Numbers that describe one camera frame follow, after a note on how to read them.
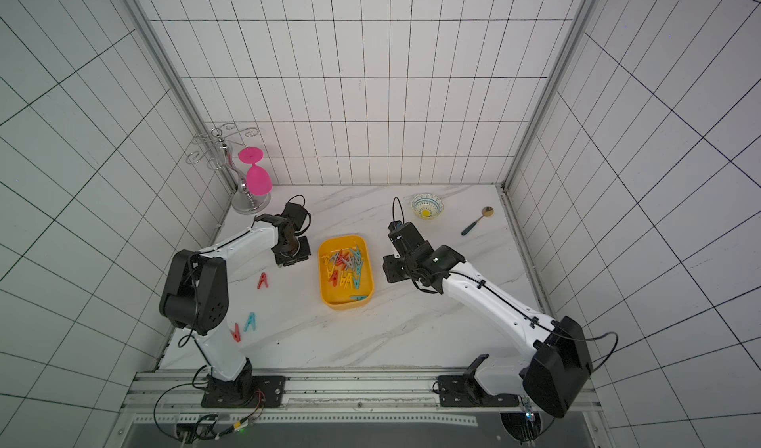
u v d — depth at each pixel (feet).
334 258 3.17
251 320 2.79
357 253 3.20
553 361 1.26
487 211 3.61
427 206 3.61
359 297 2.89
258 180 3.37
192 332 1.66
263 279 3.04
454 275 1.66
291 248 2.55
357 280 3.01
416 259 1.89
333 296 2.96
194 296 1.59
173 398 2.38
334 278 3.03
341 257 3.20
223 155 3.00
